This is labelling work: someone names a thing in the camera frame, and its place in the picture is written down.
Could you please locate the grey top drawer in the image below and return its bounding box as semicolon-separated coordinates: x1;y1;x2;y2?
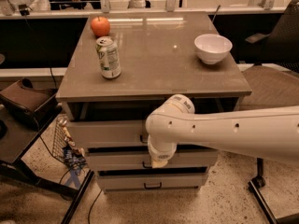
66;120;148;149

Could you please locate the grey drawer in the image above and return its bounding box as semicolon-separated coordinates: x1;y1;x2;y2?
85;146;218;171
66;120;148;149
97;174;208;191

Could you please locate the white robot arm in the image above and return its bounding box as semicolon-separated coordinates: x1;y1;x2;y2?
146;94;299;167

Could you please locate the grey middle drawer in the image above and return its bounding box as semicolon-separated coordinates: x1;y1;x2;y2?
85;146;218;171

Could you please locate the grey bottom drawer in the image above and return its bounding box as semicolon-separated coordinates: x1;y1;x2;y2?
97;174;208;191

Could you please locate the grey drawer cabinet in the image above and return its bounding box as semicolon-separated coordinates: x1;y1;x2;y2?
56;12;250;180

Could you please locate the white green soda can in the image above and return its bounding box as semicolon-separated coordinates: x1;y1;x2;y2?
95;36;121;79

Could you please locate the white bowl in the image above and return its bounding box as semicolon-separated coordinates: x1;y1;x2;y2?
194;34;233;64

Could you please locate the black side table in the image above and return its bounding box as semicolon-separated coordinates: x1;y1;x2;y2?
0;105;93;224

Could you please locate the brown office chair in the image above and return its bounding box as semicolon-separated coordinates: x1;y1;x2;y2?
238;0;299;224

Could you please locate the red apple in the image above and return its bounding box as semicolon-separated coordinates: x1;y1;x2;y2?
91;17;110;37

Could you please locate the black floor cable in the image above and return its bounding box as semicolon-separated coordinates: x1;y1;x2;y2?
87;189;103;224

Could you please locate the wire mesh basket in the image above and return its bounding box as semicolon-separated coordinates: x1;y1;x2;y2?
52;115;86;167

